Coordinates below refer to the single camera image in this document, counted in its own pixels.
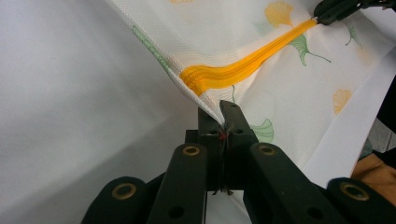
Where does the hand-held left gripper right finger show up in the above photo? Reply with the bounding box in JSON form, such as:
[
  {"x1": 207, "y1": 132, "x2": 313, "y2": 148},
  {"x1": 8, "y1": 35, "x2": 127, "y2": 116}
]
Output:
[{"x1": 219, "y1": 99, "x2": 260, "y2": 190}]

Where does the white table mat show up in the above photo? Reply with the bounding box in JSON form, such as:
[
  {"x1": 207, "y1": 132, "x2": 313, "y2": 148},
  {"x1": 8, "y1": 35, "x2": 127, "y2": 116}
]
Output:
[{"x1": 0, "y1": 0, "x2": 396, "y2": 224}]

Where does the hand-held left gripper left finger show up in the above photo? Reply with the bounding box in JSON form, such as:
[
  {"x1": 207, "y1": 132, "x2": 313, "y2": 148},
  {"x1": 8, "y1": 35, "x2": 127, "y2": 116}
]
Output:
[{"x1": 197, "y1": 106, "x2": 226, "y2": 191}]

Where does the white leaf-print mesh laundry bag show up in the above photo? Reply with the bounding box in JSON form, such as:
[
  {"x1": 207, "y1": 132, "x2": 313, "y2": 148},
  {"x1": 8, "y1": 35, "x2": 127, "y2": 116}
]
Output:
[{"x1": 106, "y1": 0, "x2": 396, "y2": 224}]

